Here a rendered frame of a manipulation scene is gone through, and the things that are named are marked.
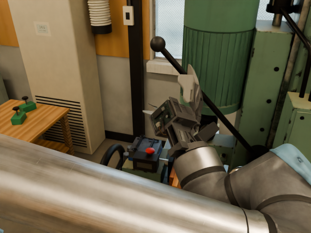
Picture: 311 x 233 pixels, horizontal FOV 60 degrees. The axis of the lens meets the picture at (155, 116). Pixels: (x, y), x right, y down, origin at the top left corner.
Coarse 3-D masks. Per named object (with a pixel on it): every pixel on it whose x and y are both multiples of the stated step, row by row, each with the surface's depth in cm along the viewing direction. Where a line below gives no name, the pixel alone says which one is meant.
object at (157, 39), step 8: (152, 40) 58; (160, 40) 58; (152, 48) 59; (160, 48) 59; (168, 56) 60; (176, 64) 60; (184, 72) 61; (208, 104) 63; (216, 112) 64; (224, 120) 64; (232, 128) 65; (240, 136) 65; (248, 144) 66; (248, 152) 68; (256, 152) 66; (264, 152) 66; (248, 160) 66
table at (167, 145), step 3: (168, 141) 112; (165, 144) 111; (168, 144) 111; (165, 147) 109; (168, 147) 109; (165, 174) 95; (165, 177) 94; (165, 180) 92; (162, 183) 91; (165, 183) 91; (168, 183) 91
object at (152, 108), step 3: (150, 105) 68; (153, 105) 68; (150, 108) 68; (153, 108) 67; (156, 108) 68; (144, 111) 63; (147, 111) 64; (150, 111) 66; (153, 111) 66; (147, 114) 62; (150, 114) 63
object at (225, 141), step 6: (216, 138) 85; (222, 138) 85; (228, 138) 85; (210, 144) 82; (216, 144) 82; (222, 144) 82; (228, 144) 82; (216, 150) 82; (222, 150) 82; (228, 150) 81; (228, 156) 82; (228, 162) 83
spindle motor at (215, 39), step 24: (192, 0) 61; (216, 0) 57; (240, 0) 57; (192, 24) 63; (216, 24) 60; (240, 24) 60; (192, 48) 66; (216, 48) 63; (240, 48) 63; (216, 72) 65; (240, 72) 67; (216, 96) 68; (240, 96) 72
